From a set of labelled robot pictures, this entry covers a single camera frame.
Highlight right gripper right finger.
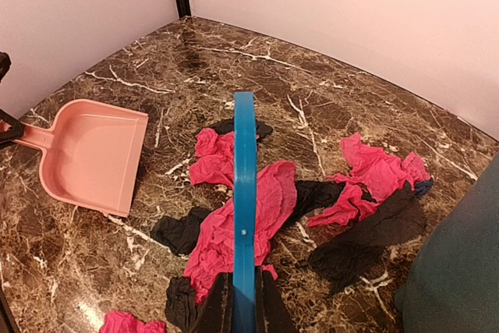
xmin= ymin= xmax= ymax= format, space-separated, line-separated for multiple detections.
xmin=256 ymin=268 xmax=297 ymax=333

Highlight pink paper scrap left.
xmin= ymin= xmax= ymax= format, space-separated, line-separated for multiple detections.
xmin=189 ymin=128 xmax=234 ymax=188

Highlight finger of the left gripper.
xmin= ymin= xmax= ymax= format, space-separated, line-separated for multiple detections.
xmin=0 ymin=51 xmax=12 ymax=80
xmin=0 ymin=110 xmax=26 ymax=149

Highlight pink paper scrap front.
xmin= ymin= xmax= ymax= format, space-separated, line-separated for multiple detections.
xmin=99 ymin=310 xmax=166 ymax=333

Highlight blue hand brush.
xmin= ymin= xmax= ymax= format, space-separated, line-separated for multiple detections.
xmin=232 ymin=92 xmax=257 ymax=332

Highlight pink plastic dustpan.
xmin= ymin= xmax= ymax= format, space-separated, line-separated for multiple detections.
xmin=14 ymin=99 xmax=148 ymax=217

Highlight pink paper scrap back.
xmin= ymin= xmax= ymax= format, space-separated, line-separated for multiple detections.
xmin=308 ymin=133 xmax=433 ymax=227

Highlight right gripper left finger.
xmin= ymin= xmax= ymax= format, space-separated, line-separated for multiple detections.
xmin=188 ymin=273 xmax=234 ymax=333

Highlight blue plastic waste bin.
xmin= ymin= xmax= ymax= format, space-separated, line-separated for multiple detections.
xmin=395 ymin=159 xmax=498 ymax=332

